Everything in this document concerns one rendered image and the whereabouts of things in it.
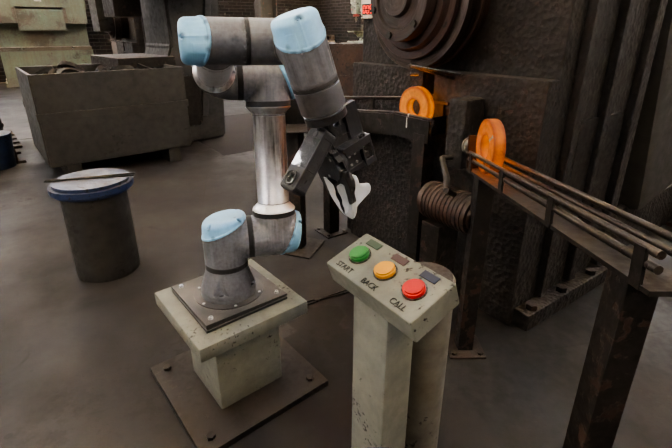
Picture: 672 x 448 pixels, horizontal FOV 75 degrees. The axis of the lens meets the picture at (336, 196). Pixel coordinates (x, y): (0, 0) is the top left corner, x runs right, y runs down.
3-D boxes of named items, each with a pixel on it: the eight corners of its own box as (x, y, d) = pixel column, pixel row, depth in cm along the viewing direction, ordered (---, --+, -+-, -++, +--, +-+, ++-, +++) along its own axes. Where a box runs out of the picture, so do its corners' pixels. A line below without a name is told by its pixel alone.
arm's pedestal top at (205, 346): (201, 364, 105) (199, 350, 104) (155, 303, 129) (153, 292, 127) (308, 312, 125) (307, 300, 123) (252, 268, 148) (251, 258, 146)
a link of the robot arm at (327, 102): (310, 98, 64) (282, 92, 70) (319, 126, 67) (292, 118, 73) (348, 77, 67) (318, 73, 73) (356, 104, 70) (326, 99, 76)
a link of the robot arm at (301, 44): (310, 1, 67) (324, 6, 60) (331, 70, 73) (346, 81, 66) (262, 19, 67) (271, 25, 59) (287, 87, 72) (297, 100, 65)
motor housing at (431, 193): (429, 304, 172) (441, 175, 153) (475, 334, 156) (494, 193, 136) (405, 316, 165) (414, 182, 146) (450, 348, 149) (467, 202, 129)
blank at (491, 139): (489, 181, 129) (478, 181, 129) (484, 132, 133) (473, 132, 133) (509, 162, 114) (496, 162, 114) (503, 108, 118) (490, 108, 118)
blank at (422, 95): (404, 86, 172) (398, 86, 170) (435, 85, 160) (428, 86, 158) (405, 125, 176) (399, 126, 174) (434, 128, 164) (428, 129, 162)
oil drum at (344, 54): (355, 120, 520) (357, 40, 488) (389, 129, 474) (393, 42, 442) (313, 126, 488) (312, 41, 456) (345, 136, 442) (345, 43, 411)
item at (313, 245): (280, 233, 232) (273, 96, 206) (326, 241, 224) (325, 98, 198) (261, 250, 214) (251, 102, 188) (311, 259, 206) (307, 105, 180)
